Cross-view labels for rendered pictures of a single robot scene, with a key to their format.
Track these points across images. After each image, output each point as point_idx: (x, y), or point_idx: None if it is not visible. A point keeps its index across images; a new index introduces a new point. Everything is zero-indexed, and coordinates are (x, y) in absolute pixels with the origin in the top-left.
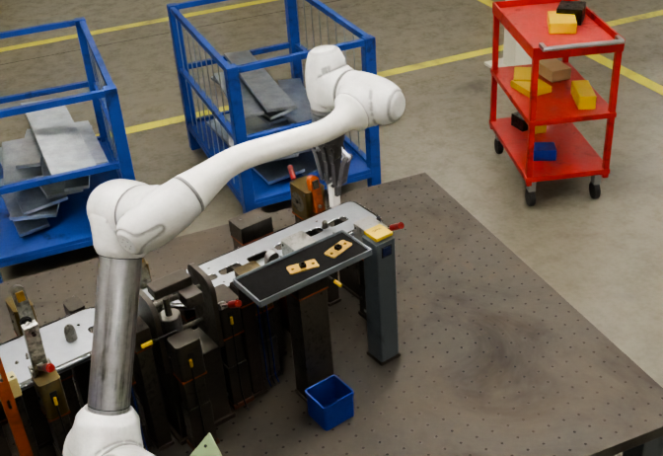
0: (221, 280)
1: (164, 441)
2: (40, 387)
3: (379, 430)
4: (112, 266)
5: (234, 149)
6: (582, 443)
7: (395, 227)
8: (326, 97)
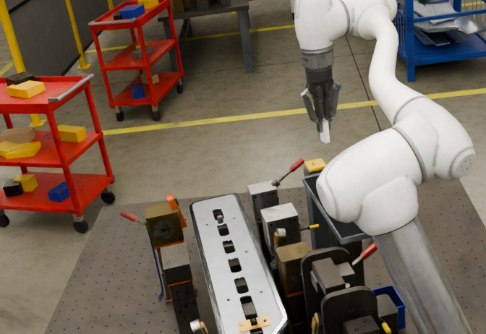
0: (257, 293)
1: None
2: None
3: None
4: (419, 226)
5: (385, 70)
6: (466, 212)
7: (299, 165)
8: (339, 26)
